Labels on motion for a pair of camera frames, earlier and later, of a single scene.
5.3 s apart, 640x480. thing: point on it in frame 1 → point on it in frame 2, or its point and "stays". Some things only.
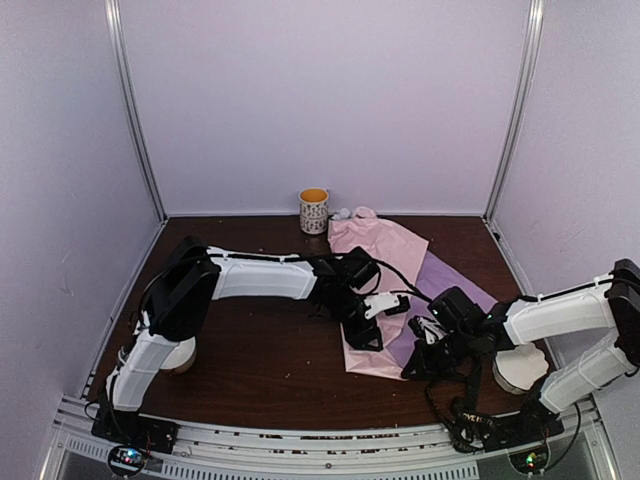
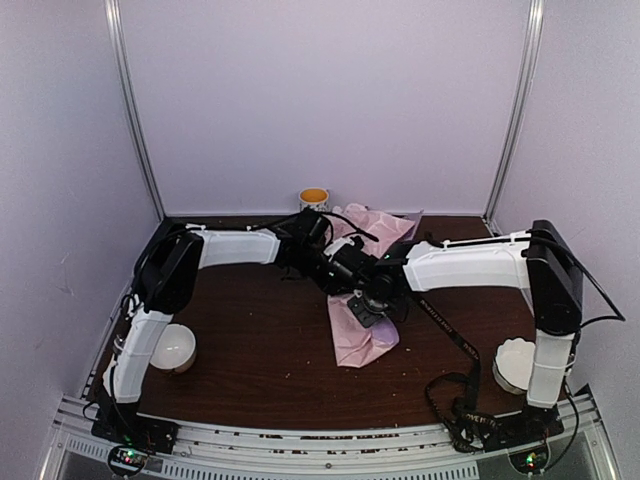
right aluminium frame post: x=522 y=106 stays
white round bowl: x=180 y=358 stays
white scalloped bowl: x=517 y=369 stays
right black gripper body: x=444 y=360 → x=371 y=312
